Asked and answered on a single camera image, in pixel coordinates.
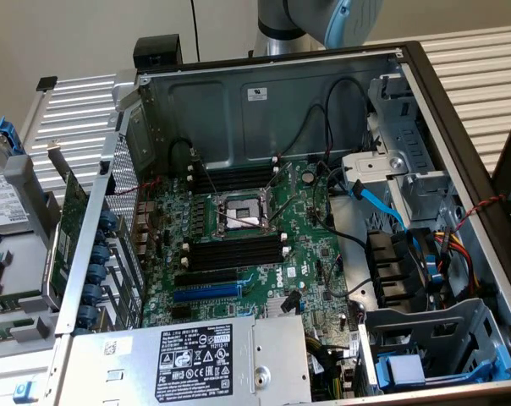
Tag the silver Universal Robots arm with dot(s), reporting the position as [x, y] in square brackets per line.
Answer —
[276, 25]

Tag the RAM slot white latches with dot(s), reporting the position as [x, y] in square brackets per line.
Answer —
[234, 168]
[236, 262]
[234, 179]
[236, 248]

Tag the metal CPU socket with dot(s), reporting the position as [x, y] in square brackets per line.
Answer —
[243, 211]

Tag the thin metal locking lever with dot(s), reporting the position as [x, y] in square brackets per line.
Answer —
[283, 210]
[207, 175]

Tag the round coin battery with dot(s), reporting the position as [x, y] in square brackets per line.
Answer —
[309, 177]

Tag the green Dell motherboard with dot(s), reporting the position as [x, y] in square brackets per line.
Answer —
[310, 254]

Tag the long black expansion slot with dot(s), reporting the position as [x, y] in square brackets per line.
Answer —
[204, 277]

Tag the open grey PC case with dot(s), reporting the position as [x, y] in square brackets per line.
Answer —
[213, 118]

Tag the blue expansion slot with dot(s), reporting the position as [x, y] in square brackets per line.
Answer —
[204, 293]

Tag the silver finned heat sink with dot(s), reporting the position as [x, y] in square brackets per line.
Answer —
[272, 308]

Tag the white case label sticker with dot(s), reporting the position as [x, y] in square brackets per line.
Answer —
[256, 94]

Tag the short black expansion slot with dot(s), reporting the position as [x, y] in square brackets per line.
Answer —
[181, 313]

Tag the black plastic fan shroud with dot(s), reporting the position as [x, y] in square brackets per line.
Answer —
[391, 262]

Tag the blue card retention clip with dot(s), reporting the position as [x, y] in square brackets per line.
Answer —
[92, 292]
[108, 221]
[96, 272]
[100, 254]
[100, 236]
[87, 315]

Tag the grey metal drive cage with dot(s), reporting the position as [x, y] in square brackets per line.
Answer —
[408, 139]

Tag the black box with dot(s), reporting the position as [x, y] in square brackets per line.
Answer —
[158, 53]

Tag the green graphics card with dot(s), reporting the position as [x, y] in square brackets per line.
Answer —
[69, 220]

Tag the silver power supply unit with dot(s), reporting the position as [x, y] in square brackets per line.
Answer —
[124, 368]

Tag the disk bay with blue rails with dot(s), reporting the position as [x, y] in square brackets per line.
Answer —
[450, 330]

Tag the small black end cap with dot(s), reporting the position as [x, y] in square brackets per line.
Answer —
[47, 83]

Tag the silver hard disk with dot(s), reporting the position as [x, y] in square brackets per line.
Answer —
[1, 199]

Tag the blue plastic disk carrier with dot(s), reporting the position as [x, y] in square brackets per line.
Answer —
[10, 135]

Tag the small blue plastic latch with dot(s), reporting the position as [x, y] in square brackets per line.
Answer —
[25, 392]

